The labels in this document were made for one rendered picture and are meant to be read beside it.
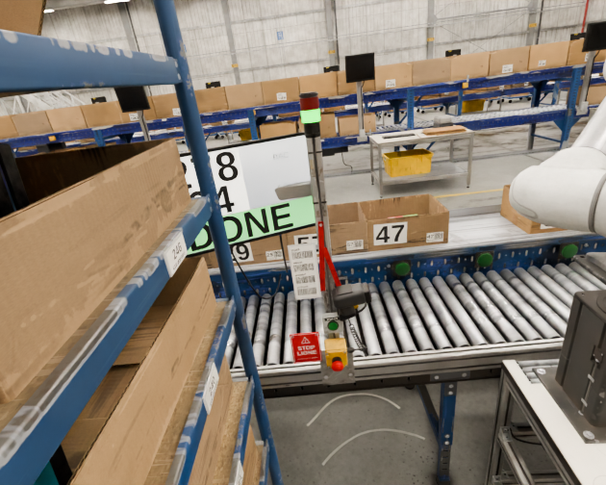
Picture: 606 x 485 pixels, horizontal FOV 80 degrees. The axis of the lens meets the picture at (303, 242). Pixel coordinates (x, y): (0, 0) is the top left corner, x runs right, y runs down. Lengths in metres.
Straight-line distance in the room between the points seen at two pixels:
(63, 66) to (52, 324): 0.19
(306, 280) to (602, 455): 0.88
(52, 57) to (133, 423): 0.33
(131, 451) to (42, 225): 0.24
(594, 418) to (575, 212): 0.56
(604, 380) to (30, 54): 1.24
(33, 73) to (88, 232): 0.13
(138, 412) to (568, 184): 1.01
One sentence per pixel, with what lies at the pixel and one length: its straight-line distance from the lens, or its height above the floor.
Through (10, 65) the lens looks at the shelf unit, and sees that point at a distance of 0.30.
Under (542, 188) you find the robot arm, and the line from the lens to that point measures 1.11.
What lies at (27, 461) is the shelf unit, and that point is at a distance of 0.27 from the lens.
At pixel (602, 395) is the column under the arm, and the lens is 1.26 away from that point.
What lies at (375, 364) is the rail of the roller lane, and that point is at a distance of 1.39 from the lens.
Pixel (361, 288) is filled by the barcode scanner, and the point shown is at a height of 1.09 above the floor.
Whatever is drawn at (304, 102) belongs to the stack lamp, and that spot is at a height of 1.64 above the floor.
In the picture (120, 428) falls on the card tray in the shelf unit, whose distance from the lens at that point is 0.42.
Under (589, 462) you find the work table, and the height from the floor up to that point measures 0.75.
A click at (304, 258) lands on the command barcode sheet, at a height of 1.20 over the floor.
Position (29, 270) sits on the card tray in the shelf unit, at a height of 1.60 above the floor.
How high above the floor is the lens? 1.70
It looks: 24 degrees down
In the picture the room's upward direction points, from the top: 8 degrees counter-clockwise
